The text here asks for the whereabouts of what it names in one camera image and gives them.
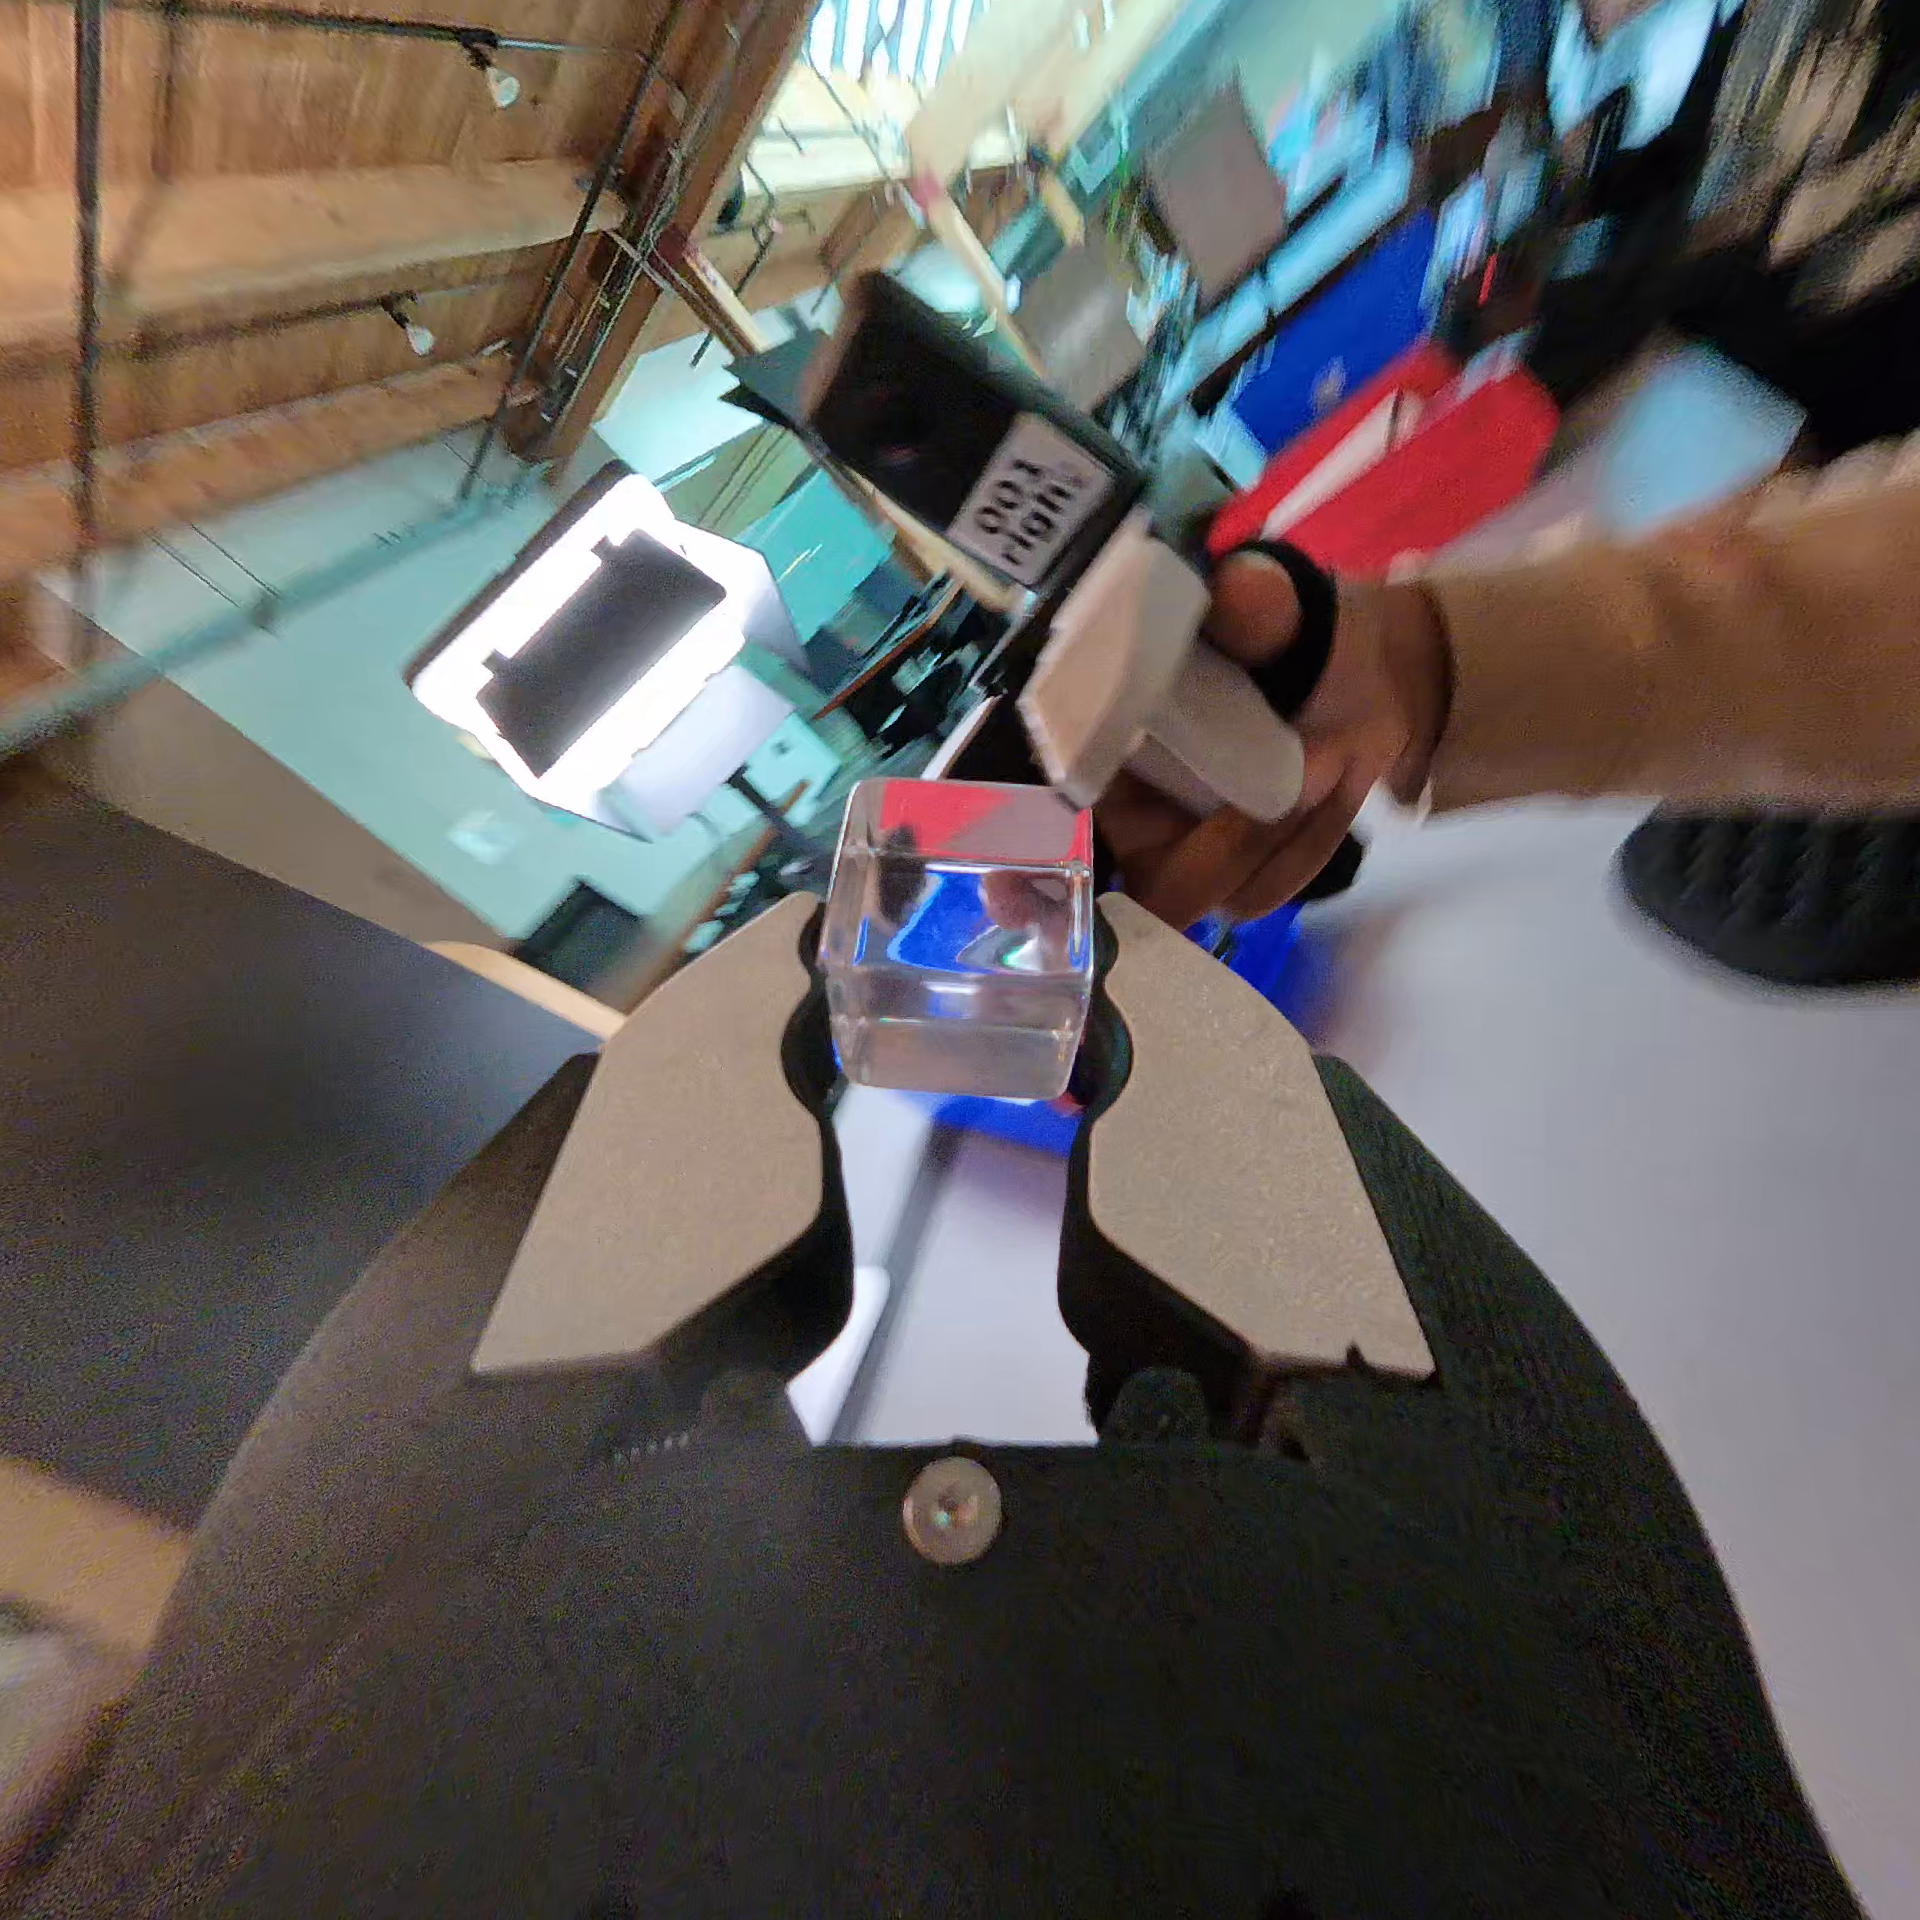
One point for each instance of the light panel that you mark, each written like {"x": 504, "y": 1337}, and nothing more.
{"x": 599, "y": 662}

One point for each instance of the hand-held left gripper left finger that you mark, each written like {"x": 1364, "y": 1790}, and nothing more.
{"x": 662, "y": 1184}

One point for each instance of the blue crate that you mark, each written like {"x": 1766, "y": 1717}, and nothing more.
{"x": 1336, "y": 329}

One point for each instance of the blue plastic bin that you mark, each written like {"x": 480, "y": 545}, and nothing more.
{"x": 1245, "y": 960}

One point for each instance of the black board with wooden rim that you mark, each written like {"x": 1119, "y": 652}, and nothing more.
{"x": 225, "y": 1126}

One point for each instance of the clear acrylic cube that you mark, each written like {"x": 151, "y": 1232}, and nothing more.
{"x": 961, "y": 975}

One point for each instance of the person's right forearm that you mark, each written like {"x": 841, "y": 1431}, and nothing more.
{"x": 1652, "y": 662}

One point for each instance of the dark cloth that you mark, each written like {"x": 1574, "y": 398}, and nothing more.
{"x": 1785, "y": 902}

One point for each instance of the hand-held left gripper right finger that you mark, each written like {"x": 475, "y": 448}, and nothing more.
{"x": 1245, "y": 1201}

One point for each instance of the person's right hand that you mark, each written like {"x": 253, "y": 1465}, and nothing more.
{"x": 1372, "y": 705}

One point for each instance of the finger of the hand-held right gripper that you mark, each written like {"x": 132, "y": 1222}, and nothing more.
{"x": 1119, "y": 662}

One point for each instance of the red crate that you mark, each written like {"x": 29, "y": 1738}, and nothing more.
{"x": 1396, "y": 452}

